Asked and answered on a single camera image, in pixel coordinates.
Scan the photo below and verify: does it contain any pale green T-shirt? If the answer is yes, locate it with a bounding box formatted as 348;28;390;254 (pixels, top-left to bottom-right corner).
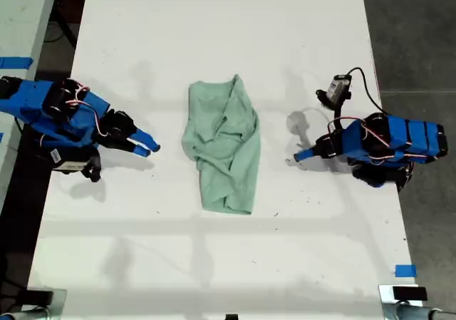
181;73;262;215

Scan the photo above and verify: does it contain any long blue tape strip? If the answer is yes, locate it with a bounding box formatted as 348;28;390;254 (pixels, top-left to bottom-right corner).
0;56;33;70

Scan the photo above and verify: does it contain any white side table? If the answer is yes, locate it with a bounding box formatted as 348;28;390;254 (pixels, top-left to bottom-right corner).
0;0;60;210

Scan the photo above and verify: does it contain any short blue tape strip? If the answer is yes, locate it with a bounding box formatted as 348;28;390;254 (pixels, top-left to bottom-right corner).
394;264;418;279

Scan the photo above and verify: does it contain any small black box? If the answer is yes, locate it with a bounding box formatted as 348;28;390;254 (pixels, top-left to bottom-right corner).
392;287;428;301
25;290;55;305

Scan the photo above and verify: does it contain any grey metal pipe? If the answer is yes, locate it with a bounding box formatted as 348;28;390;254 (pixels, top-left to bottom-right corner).
383;302;456;320

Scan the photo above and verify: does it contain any black camera stalk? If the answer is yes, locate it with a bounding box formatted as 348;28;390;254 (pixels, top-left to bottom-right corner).
83;151;103;183
315;89;352;122

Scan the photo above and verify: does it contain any black camera box with label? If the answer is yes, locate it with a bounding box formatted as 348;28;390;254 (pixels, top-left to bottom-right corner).
327;74;353;104
49;148;90;175

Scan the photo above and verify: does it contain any black camera cable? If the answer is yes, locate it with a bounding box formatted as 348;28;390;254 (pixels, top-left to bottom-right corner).
346;67;389;116

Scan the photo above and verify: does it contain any thin black floor cable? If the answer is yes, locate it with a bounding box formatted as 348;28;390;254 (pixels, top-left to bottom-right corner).
43;11;78;49

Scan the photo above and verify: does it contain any metal corner bracket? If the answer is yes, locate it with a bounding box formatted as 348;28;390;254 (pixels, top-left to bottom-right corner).
19;288;68;320
378;284;430;320

